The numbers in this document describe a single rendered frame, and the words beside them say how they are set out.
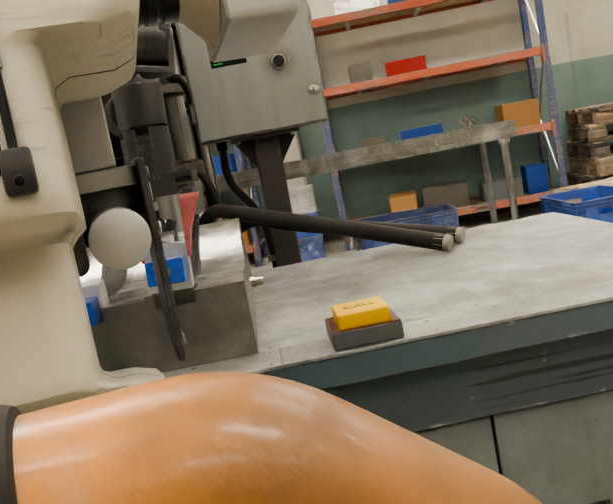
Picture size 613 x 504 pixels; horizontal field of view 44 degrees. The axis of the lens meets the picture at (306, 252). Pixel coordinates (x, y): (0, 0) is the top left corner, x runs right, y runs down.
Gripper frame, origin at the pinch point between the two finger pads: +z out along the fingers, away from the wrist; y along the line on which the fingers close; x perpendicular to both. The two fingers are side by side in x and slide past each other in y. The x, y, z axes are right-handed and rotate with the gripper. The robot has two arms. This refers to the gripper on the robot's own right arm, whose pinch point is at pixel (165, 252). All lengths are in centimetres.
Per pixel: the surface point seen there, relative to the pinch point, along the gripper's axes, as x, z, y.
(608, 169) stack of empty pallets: -520, 34, -323
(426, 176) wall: -646, 21, -202
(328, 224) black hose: -52, 4, -26
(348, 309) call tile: 5.0, 9.4, -19.7
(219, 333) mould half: 1.6, 10.3, -4.6
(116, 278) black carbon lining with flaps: -22.3, 4.4, 9.7
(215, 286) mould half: 1.8, 4.7, -5.1
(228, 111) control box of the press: -84, -22, -11
